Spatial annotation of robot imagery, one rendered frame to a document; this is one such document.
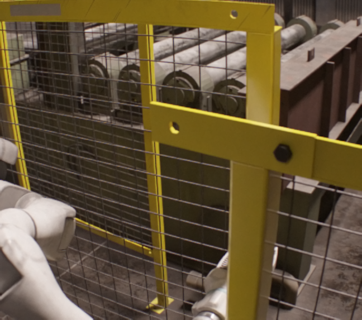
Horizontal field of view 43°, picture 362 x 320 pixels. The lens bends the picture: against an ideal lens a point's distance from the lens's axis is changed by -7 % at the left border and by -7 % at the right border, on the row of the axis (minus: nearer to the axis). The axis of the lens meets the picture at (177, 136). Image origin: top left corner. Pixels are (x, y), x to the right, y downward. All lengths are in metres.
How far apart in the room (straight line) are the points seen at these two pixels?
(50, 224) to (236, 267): 0.38
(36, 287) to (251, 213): 0.30
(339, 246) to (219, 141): 2.99
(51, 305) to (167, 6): 0.54
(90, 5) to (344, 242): 2.90
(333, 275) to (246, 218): 2.66
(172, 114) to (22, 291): 0.31
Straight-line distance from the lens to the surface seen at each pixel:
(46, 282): 0.67
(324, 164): 0.52
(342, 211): 3.90
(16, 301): 0.67
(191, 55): 3.42
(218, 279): 0.91
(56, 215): 0.91
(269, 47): 0.81
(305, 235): 2.79
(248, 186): 0.57
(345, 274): 3.26
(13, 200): 1.04
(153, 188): 2.44
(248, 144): 0.54
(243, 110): 2.62
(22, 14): 1.10
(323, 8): 11.26
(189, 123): 0.57
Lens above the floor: 2.06
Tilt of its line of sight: 24 degrees down
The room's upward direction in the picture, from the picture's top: 2 degrees counter-clockwise
